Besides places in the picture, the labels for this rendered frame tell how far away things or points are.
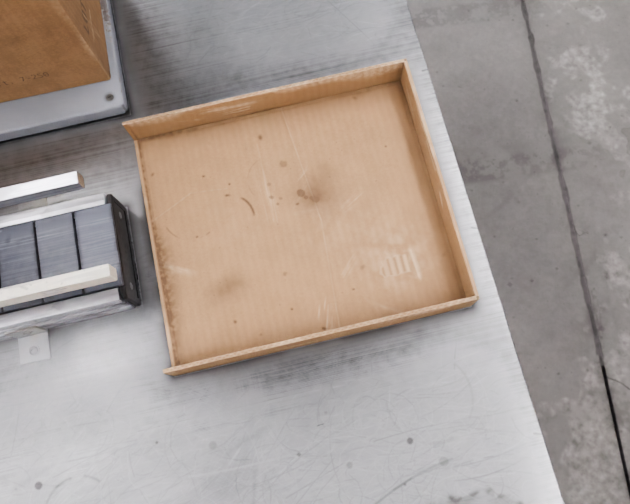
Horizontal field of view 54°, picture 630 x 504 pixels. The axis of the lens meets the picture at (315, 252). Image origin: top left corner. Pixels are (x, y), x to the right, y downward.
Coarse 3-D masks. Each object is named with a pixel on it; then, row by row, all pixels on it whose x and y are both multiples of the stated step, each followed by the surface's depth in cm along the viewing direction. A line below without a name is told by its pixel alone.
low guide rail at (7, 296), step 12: (108, 264) 55; (60, 276) 55; (72, 276) 55; (84, 276) 55; (96, 276) 55; (108, 276) 55; (12, 288) 55; (24, 288) 55; (36, 288) 54; (48, 288) 54; (60, 288) 55; (72, 288) 56; (0, 300) 54; (12, 300) 55; (24, 300) 56
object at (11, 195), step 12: (36, 180) 52; (48, 180) 52; (60, 180) 52; (72, 180) 52; (0, 192) 52; (12, 192) 52; (24, 192) 52; (36, 192) 52; (48, 192) 52; (60, 192) 53; (0, 204) 52; (12, 204) 53
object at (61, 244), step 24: (72, 216) 60; (96, 216) 60; (0, 240) 59; (24, 240) 59; (48, 240) 59; (72, 240) 59; (96, 240) 59; (0, 264) 59; (24, 264) 59; (48, 264) 59; (72, 264) 59; (96, 264) 58; (120, 264) 59; (0, 288) 58; (96, 288) 58; (0, 312) 58
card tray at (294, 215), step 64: (384, 64) 64; (128, 128) 64; (192, 128) 67; (256, 128) 67; (320, 128) 66; (384, 128) 66; (192, 192) 65; (256, 192) 65; (320, 192) 64; (384, 192) 64; (192, 256) 63; (256, 256) 63; (320, 256) 63; (384, 256) 62; (448, 256) 62; (192, 320) 61; (256, 320) 61; (320, 320) 61; (384, 320) 57
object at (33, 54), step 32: (0, 0) 53; (32, 0) 53; (64, 0) 56; (96, 0) 68; (0, 32) 56; (32, 32) 57; (64, 32) 58; (96, 32) 65; (0, 64) 60; (32, 64) 61; (64, 64) 63; (96, 64) 64; (0, 96) 65
